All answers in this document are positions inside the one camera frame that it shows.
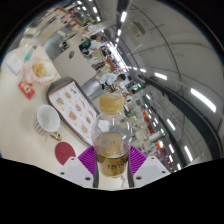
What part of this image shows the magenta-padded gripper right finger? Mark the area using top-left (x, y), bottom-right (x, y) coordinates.
top-left (127, 144), bottom-right (171, 188)

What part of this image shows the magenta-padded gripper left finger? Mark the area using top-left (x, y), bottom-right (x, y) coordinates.
top-left (59, 144), bottom-right (100, 188)

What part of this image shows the clear bottle with tan cap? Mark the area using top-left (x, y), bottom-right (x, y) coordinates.
top-left (91, 91), bottom-right (133, 178)

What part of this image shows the flat round red coaster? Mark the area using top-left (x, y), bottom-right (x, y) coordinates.
top-left (54, 141), bottom-right (77, 166)

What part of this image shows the small gold wrapper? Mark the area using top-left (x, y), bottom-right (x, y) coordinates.
top-left (49, 132), bottom-right (63, 142)

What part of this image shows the white ribbed paper cup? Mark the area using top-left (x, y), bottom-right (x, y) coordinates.
top-left (33, 104), bottom-right (61, 136)

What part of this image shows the printed paper tray liner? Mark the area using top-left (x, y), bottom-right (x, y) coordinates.
top-left (49, 81), bottom-right (98, 143)

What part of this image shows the dark plastic food tray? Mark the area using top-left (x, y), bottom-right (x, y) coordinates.
top-left (46, 78), bottom-right (101, 146)

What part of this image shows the beige chair with oval hole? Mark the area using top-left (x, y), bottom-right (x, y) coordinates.
top-left (53, 39), bottom-right (100, 87)
top-left (80, 77), bottom-right (105, 100)

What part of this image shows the group of ceiling lights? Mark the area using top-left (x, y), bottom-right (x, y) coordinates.
top-left (74, 0), bottom-right (218, 171)

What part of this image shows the red sauce packet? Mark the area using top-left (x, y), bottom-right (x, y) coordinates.
top-left (17, 80), bottom-right (36, 100)

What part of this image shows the person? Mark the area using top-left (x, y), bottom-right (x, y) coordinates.
top-left (89, 34), bottom-right (105, 51)
top-left (99, 72), bottom-right (127, 92)
top-left (79, 38), bottom-right (93, 54)

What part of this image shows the paper food bag with fries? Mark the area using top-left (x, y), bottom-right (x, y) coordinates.
top-left (22, 56), bottom-right (58, 85)

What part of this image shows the white printed card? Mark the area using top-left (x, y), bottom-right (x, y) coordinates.
top-left (4, 53), bottom-right (25, 76)

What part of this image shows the small blue sanitizer bottle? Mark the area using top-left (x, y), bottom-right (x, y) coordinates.
top-left (24, 44), bottom-right (38, 63)

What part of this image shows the ceiling air conditioner unit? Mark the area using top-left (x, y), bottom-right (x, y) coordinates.
top-left (128, 21), bottom-right (147, 38)

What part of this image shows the group of beige chairs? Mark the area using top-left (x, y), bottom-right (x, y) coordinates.
top-left (18, 4), bottom-right (169, 163)

